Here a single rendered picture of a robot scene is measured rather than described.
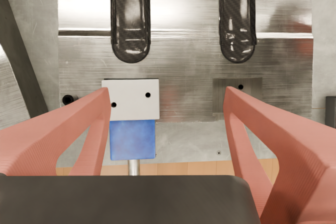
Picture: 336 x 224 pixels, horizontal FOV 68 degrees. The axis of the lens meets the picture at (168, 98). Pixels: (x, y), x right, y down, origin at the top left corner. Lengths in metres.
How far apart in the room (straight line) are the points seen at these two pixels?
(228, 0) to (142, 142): 0.17
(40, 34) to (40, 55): 0.03
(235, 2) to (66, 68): 0.18
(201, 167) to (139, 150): 0.15
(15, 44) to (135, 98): 0.18
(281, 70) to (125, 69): 0.16
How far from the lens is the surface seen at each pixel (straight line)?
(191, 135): 0.35
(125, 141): 0.24
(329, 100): 0.42
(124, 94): 0.22
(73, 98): 0.24
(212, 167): 0.37
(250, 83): 0.30
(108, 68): 0.25
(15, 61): 0.33
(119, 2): 0.27
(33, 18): 0.37
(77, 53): 0.26
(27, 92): 0.32
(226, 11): 0.28
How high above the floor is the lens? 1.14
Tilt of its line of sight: 83 degrees down
